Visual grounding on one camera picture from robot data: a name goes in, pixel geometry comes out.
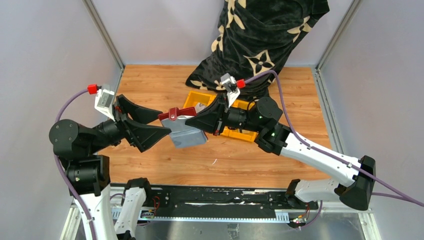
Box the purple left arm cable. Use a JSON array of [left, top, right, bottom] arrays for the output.
[[53, 84, 157, 240]]

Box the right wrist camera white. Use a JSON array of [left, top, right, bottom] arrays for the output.
[[220, 73, 241, 108]]

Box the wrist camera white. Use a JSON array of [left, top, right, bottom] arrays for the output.
[[220, 73, 241, 108], [94, 84, 115, 120]]

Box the yellow three-compartment bin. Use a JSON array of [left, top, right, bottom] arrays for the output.
[[183, 91, 258, 143]]

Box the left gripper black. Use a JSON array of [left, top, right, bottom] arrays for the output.
[[88, 92, 171, 152]]

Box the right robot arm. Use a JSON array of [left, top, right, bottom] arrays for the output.
[[185, 93, 376, 211]]

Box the black floral blanket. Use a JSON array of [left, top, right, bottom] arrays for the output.
[[185, 0, 330, 102]]

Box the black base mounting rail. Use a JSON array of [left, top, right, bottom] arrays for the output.
[[143, 185, 319, 220]]

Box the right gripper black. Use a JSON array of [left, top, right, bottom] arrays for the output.
[[185, 93, 263, 137]]

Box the red leather card holder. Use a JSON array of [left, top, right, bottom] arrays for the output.
[[158, 107, 197, 121]]

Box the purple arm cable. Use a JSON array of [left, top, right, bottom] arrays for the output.
[[53, 84, 157, 240], [236, 69, 424, 229]]

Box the grey card in bin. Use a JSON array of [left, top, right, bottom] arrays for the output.
[[194, 102, 207, 114]]

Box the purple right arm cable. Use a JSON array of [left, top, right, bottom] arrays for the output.
[[236, 69, 424, 229]]

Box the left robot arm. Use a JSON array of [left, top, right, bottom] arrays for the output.
[[49, 95, 171, 240]]

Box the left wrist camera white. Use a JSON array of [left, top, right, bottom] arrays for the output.
[[94, 84, 115, 120]]

